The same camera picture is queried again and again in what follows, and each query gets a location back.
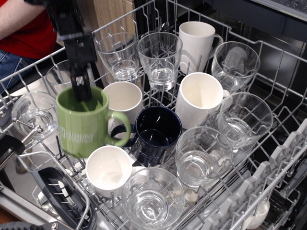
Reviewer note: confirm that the grey wire dishwasher rack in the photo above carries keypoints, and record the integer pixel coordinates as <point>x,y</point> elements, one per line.
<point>281,82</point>

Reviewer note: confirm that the clear tumbler back centre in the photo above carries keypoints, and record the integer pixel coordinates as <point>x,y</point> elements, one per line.
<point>160,55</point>

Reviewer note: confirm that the white cup lower rack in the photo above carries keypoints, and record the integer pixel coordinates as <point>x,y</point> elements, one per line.
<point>254,221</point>

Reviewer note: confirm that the small white cup front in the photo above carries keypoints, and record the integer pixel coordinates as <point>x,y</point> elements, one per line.
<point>107,170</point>

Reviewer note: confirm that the green ceramic mug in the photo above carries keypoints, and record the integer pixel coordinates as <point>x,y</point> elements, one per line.
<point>83,126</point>

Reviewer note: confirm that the clear glass back right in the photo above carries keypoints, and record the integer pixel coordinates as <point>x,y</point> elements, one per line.
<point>234,65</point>

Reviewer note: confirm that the clear tumbler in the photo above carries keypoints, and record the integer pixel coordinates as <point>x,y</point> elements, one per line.
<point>160,55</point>
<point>58,77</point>
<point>118,52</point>

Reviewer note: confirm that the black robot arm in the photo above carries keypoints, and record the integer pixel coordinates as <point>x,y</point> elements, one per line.
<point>69,24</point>

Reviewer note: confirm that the clear glass front right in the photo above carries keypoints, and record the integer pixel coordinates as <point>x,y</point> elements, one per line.
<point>203,155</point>

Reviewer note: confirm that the tall white mug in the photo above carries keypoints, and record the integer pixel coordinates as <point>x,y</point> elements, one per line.
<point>199,95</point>
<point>200,41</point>

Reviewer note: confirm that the tall white mug centre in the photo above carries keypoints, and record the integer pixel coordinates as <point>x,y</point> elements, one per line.
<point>199,95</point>

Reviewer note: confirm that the clear tumbler back left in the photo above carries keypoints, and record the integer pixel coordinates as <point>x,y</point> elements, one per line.
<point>118,52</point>

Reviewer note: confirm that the person in red shirt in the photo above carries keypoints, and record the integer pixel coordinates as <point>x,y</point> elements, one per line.
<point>26,36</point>

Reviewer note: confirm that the white mug with handle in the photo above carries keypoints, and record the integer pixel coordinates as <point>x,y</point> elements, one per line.
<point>125,97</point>

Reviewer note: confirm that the clear glass front centre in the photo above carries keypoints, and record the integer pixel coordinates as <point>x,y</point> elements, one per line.
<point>153,199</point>

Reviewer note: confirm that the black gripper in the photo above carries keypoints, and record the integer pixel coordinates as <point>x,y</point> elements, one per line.
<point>81,56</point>

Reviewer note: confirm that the grey plastic tine row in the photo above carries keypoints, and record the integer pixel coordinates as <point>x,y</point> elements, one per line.
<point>244,202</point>

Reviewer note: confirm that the tall white mug back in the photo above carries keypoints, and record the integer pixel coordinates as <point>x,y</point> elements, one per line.
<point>200,41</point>

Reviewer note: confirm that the clear glass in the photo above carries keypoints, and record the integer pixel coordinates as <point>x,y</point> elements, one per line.
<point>203,155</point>
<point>153,199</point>
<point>234,65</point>
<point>244,118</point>
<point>35,109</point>

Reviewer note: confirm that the black rack handle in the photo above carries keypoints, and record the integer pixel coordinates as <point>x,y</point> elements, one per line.
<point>61,194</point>

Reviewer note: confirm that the navy blue ceramic mug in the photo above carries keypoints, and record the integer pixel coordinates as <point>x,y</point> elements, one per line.
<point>156,130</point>

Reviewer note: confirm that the clear glass far left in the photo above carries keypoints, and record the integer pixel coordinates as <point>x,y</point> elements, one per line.
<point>35,109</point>

